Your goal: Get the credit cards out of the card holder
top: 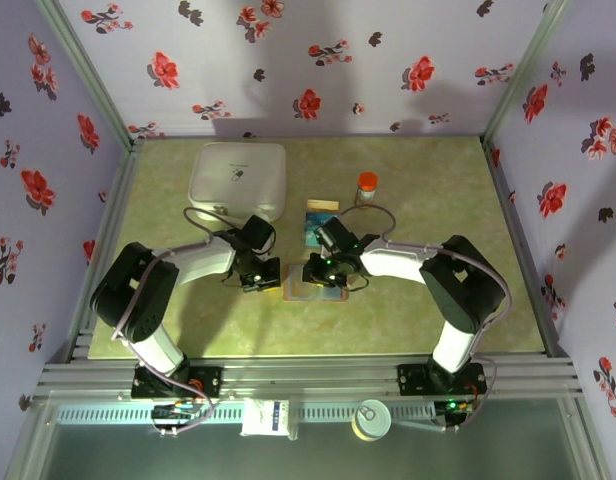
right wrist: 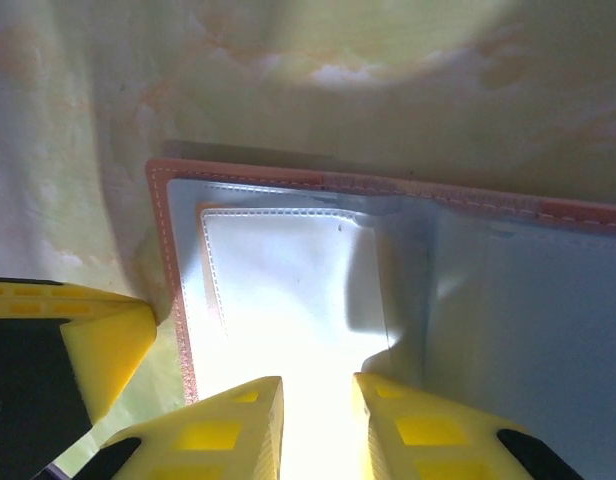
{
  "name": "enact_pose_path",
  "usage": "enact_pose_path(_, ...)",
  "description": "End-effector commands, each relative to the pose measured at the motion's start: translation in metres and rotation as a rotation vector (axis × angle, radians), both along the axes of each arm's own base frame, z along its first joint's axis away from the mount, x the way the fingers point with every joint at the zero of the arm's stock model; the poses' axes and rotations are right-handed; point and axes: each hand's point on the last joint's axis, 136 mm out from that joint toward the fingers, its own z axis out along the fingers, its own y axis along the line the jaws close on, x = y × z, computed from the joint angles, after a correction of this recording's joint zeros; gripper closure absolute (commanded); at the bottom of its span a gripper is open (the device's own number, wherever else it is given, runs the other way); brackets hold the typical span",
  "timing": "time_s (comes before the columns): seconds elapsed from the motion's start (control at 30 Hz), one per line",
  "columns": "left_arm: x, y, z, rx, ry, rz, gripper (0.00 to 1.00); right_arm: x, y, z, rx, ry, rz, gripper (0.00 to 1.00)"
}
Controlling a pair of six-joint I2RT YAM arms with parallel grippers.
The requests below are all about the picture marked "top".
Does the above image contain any pale blue credit card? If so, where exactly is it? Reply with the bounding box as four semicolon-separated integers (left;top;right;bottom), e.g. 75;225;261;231
289;265;323;300

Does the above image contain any grey slotted cable duct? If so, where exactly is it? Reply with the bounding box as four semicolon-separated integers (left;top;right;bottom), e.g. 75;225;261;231
56;402;439;426

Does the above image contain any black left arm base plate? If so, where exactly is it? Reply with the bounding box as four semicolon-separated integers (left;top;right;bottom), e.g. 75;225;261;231
131;363;224;400

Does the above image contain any aluminium front frame rail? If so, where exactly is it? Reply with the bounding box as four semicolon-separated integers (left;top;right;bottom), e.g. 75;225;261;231
33;355;585;401

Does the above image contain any aluminium corner post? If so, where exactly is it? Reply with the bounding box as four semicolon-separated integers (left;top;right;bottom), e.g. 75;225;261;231
35;0;139;146
482;0;572;146

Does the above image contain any aluminium side frame rail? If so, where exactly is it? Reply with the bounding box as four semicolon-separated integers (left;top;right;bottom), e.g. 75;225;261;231
480;135;572;359
66;138;145;362

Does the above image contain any grey right arm cable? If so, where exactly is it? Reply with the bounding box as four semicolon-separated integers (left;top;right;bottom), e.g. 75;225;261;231
339;203;514;431

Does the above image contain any white paper packet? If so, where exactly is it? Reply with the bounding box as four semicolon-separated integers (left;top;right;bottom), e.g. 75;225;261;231
239;398;291;438

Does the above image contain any white medicine case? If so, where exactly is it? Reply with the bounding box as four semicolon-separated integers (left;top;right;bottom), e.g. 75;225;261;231
187;142;288;223

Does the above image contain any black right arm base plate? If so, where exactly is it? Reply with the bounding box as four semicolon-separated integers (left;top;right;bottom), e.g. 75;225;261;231
396;362;488;399

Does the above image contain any orange capped small bottle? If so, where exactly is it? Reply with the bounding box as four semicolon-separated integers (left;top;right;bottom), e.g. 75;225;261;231
356;171;379;206

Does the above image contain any blue picture credit card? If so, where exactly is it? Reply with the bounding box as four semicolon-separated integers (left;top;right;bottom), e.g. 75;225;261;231
305;211;339;248

